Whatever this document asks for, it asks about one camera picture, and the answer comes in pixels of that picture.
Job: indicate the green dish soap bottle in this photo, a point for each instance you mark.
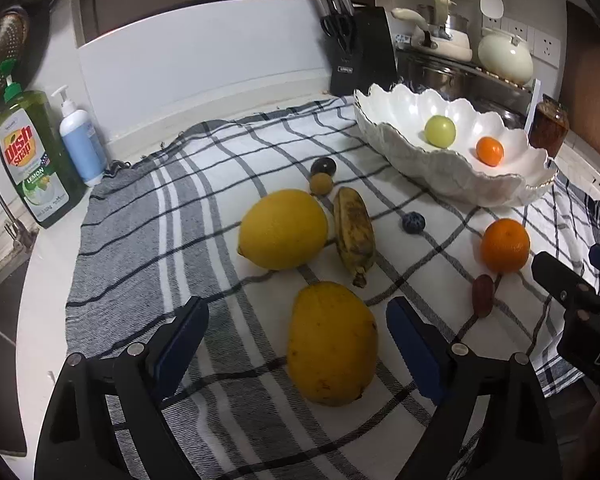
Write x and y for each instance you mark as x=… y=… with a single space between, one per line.
x=32 y=160

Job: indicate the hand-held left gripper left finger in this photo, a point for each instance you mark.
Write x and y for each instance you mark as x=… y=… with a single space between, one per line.
x=182 y=335

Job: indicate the large orange mandarin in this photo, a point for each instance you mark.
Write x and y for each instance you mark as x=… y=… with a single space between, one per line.
x=506 y=246

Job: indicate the white wall outlet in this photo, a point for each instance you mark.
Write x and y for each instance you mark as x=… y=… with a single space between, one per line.
x=547 y=45
x=517 y=28

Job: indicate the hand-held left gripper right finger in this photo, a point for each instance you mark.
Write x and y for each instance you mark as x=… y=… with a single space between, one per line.
x=412 y=340

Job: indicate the large steel pot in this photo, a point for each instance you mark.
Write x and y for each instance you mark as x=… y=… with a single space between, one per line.
x=430 y=75

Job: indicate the metal kitchen rack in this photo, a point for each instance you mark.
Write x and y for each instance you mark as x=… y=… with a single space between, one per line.
x=500 y=91

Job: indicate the black kitchen scissors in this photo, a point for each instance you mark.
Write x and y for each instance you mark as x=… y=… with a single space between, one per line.
x=339 y=30

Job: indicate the yellow mango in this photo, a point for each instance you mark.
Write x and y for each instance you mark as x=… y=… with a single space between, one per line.
x=332 y=345

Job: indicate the blueberry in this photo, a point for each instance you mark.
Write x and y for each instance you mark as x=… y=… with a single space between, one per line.
x=413 y=223

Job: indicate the cream round pot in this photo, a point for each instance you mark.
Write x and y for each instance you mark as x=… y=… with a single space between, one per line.
x=505 y=57

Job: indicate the small brown round fruit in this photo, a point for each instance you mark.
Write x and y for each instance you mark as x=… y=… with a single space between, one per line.
x=321 y=184

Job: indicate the white pump bottle blue label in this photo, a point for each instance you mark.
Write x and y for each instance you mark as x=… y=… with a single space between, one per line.
x=82 y=145

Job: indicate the metal colander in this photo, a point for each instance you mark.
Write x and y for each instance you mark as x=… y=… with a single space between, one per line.
x=2 y=50

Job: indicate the glass jar brown contents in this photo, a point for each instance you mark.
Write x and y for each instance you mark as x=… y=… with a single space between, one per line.
x=549 y=130

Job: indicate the dark purple plum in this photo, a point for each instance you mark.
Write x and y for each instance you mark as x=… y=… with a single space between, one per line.
x=325 y=166

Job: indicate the cream saucepan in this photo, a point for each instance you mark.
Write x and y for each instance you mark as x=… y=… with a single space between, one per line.
x=445 y=49

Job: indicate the dark wooden window frame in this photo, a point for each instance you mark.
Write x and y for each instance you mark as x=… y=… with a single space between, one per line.
x=115 y=0

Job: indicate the green round fruit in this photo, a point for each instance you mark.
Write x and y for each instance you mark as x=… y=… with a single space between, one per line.
x=440 y=131

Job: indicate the black knife block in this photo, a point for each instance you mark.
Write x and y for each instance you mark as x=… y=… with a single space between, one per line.
x=367 y=60

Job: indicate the steel faucet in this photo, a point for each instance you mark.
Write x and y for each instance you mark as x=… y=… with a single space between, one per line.
x=10 y=215

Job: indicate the grey checked cloth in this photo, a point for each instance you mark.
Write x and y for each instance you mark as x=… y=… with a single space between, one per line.
x=205 y=240

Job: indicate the spotted ripe banana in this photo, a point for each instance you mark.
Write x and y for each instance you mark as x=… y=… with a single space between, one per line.
x=354 y=232

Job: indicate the small orange mandarin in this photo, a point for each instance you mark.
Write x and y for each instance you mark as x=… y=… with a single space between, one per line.
x=490 y=151

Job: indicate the dark wooden cutting board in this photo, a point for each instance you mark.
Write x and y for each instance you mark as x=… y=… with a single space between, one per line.
x=592 y=75

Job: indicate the white scalloped bowl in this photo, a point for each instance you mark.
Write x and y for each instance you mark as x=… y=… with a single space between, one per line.
x=400 y=125

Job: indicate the yellow lemon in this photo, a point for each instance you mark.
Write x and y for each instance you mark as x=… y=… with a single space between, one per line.
x=282 y=230

